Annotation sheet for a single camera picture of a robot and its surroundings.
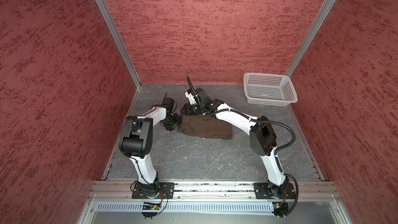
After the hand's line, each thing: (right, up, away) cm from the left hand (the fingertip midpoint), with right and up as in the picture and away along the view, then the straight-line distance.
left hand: (179, 127), depth 96 cm
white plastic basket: (+67, +26, +22) cm, 75 cm away
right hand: (+3, +10, -10) cm, 14 cm away
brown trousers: (+17, +1, -5) cm, 18 cm away
